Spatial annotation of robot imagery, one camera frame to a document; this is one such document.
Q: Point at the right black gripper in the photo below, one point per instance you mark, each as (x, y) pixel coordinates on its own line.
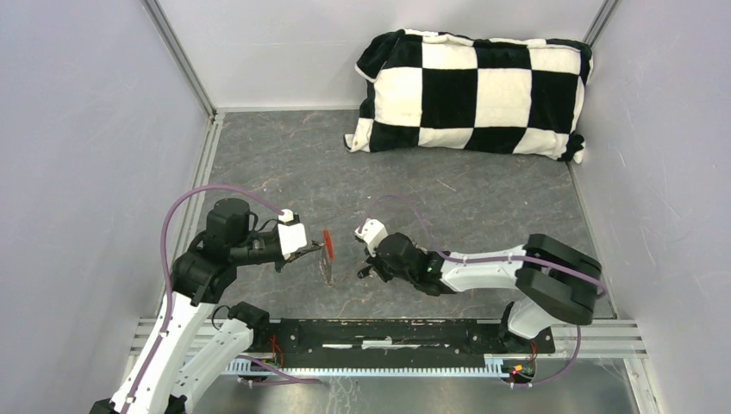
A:
(374, 261)

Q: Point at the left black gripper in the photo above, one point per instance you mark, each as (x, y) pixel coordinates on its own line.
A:
(279, 265)

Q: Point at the blue white cable duct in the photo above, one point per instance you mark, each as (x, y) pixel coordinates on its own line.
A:
(492, 368)

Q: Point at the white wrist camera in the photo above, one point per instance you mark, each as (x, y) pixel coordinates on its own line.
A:
(372, 232)
(292, 233)

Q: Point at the red grey keyring holder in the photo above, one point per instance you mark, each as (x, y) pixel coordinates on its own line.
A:
(327, 258)

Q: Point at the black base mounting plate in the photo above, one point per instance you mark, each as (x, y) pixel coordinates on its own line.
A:
(391, 343)

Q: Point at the black white checkered pillow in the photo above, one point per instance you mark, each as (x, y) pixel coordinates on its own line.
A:
(498, 96)

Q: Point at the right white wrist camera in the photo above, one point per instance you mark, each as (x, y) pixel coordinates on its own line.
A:
(372, 232)

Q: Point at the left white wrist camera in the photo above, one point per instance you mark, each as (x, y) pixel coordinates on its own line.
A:
(292, 233)

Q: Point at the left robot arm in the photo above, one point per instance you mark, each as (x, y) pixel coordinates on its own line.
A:
(165, 379)

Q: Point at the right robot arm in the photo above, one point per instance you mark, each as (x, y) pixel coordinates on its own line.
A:
(559, 284)

